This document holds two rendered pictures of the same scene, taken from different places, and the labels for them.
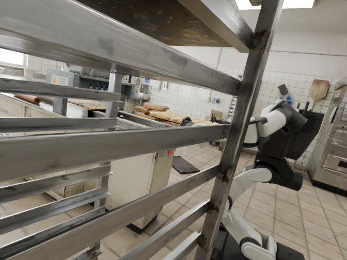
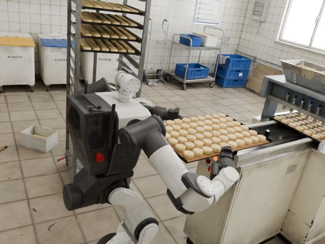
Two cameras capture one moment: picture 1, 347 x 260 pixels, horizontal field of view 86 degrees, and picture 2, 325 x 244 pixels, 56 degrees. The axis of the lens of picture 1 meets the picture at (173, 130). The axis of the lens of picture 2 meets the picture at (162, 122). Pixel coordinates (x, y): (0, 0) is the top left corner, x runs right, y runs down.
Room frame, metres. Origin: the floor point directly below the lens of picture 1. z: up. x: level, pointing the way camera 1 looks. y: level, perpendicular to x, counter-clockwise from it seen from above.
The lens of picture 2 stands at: (1.91, -1.56, 1.68)
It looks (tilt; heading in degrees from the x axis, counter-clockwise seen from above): 23 degrees down; 119
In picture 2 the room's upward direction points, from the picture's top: 9 degrees clockwise
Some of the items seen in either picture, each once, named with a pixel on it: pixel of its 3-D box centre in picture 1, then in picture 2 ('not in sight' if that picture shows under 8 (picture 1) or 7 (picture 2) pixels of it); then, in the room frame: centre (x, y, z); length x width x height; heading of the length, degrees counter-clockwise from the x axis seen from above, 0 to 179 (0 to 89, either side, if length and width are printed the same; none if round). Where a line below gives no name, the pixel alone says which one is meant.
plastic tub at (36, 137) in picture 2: not in sight; (39, 138); (-0.53, 0.25, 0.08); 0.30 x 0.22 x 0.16; 17
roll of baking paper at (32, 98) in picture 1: (26, 96); not in sight; (1.76, 1.45, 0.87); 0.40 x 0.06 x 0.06; 64
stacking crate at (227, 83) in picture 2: not in sight; (228, 80); (-0.11, 4.59, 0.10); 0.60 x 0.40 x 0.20; 59
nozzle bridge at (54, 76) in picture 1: (95, 95); (311, 112); (1.79, 0.80, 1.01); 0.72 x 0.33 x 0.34; 156
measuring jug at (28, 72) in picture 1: (29, 74); not in sight; (3.41, 2.75, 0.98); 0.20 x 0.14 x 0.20; 102
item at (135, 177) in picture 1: (128, 167); (244, 192); (1.58, 0.34, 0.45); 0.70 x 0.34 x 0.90; 66
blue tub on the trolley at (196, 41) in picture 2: not in sight; (190, 40); (-0.68, 3.60, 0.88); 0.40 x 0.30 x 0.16; 155
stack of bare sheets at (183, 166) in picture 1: (180, 164); not in sight; (3.00, -0.24, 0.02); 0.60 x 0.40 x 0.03; 34
